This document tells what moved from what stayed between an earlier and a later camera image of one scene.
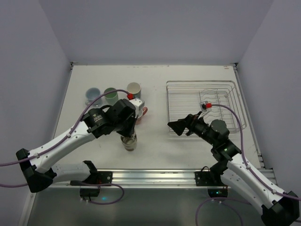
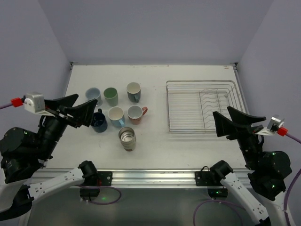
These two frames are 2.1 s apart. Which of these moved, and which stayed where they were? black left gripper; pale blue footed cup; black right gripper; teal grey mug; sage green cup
Moved: black right gripper; black left gripper
Stayed: sage green cup; pale blue footed cup; teal grey mug
